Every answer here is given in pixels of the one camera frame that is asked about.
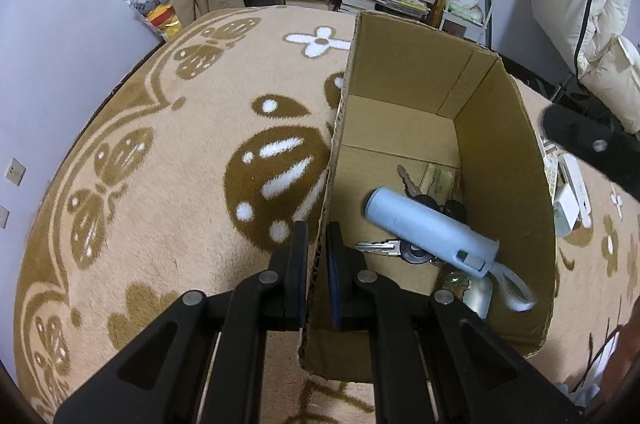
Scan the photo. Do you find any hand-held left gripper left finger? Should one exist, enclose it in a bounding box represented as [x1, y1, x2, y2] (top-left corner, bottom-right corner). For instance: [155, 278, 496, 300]
[52, 221, 308, 424]

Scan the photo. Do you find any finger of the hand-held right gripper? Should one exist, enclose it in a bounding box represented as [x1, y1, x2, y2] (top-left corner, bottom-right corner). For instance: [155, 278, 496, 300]
[542, 104, 640, 200]

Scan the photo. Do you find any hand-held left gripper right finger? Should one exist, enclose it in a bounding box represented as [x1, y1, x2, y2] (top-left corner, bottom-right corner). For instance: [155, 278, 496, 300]
[327, 223, 583, 424]

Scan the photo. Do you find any skateboard-shaped white green gadget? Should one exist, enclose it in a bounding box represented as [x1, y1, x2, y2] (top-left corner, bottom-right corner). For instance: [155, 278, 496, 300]
[559, 153, 594, 228]

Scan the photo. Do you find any white remote control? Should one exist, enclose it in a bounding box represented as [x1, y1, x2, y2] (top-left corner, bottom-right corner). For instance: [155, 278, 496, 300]
[542, 139, 559, 201]

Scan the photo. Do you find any white square power bank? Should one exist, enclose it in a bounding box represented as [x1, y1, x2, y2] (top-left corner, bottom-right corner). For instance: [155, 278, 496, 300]
[552, 187, 582, 239]

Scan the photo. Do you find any small round silver clock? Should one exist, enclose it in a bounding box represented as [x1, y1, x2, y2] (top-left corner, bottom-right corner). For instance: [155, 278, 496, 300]
[435, 271, 494, 320]

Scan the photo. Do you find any cardboard box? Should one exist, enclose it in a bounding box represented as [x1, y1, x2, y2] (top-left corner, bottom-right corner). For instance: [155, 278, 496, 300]
[299, 10, 558, 382]

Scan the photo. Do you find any bunch of keys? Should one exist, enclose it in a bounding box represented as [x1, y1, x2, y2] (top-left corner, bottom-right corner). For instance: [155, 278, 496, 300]
[355, 163, 469, 267]

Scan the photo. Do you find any light blue cylinder with strap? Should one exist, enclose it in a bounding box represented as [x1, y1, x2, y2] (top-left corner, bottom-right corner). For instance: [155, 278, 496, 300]
[362, 187, 538, 311]

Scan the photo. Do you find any person's right forearm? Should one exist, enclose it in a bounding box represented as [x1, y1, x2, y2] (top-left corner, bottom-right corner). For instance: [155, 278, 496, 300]
[600, 323, 640, 405]

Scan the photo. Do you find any white duvet over chair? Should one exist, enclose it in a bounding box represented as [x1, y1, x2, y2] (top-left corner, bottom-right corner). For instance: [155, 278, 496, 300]
[530, 0, 640, 135]

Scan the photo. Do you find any white trolley cart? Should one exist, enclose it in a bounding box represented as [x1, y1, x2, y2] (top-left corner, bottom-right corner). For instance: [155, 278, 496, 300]
[437, 0, 503, 50]

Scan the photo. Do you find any bag of plush toys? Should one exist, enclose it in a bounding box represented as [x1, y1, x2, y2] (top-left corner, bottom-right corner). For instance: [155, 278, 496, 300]
[125, 0, 183, 42]

